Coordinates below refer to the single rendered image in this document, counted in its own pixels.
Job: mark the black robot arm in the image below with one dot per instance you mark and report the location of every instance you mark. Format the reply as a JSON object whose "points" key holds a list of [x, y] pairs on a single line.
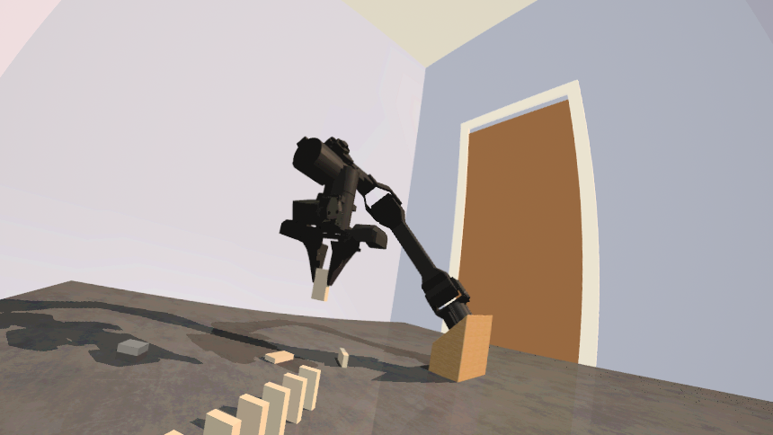
{"points": [[330, 165]]}

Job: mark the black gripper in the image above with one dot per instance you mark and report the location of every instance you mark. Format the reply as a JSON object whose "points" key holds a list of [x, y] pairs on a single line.
{"points": [[348, 238]]}

